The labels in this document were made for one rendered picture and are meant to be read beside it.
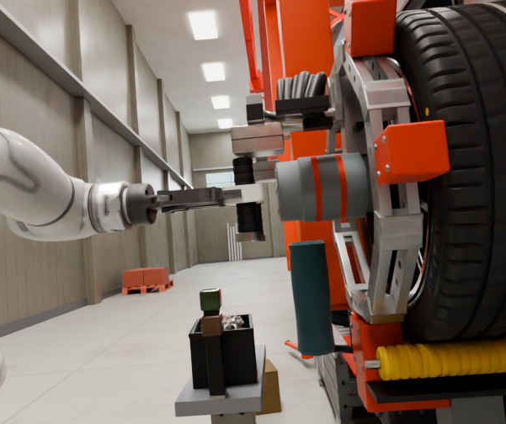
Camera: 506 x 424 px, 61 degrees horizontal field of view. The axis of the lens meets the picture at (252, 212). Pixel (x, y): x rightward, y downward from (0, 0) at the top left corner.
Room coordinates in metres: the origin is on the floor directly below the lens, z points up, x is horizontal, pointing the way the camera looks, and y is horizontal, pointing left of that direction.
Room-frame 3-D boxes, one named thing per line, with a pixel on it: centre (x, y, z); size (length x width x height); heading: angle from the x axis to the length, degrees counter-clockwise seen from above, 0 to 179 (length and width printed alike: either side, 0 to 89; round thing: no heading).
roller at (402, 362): (0.79, -0.33, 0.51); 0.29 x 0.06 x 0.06; 87
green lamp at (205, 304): (0.88, 0.10, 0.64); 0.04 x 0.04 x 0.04; 87
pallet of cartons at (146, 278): (8.73, 2.18, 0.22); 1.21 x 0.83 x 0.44; 0
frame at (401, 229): (0.92, -0.23, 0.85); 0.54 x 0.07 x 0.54; 177
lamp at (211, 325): (0.88, 0.10, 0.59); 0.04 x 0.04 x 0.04; 87
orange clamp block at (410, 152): (0.60, -0.22, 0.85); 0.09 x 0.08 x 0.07; 177
